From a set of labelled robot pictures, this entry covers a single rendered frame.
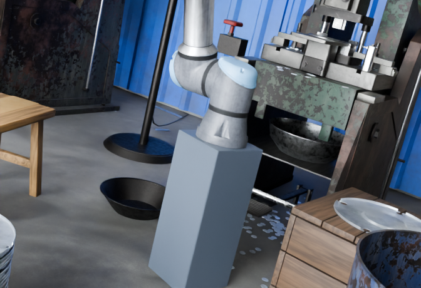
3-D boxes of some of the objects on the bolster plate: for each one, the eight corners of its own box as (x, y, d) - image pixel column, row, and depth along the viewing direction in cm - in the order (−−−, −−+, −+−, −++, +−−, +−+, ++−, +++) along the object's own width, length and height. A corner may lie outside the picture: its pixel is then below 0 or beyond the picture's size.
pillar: (359, 57, 218) (370, 21, 215) (354, 56, 219) (364, 20, 216) (361, 57, 220) (371, 22, 216) (355, 56, 221) (366, 20, 217)
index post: (368, 72, 198) (376, 45, 195) (360, 69, 199) (368, 43, 197) (370, 72, 200) (378, 46, 198) (362, 69, 201) (370, 43, 199)
